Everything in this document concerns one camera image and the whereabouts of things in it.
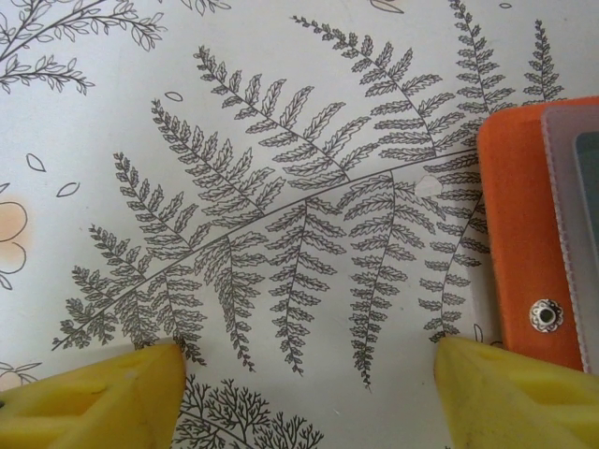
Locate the black VIP card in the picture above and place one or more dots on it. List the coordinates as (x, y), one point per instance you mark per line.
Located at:
(588, 210)

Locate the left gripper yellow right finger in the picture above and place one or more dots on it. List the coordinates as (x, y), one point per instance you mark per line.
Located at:
(519, 407)

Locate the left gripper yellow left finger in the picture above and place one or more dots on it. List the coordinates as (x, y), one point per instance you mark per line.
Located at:
(84, 407)

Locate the floral fern print tablecloth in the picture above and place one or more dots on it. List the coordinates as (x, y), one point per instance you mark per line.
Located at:
(234, 187)

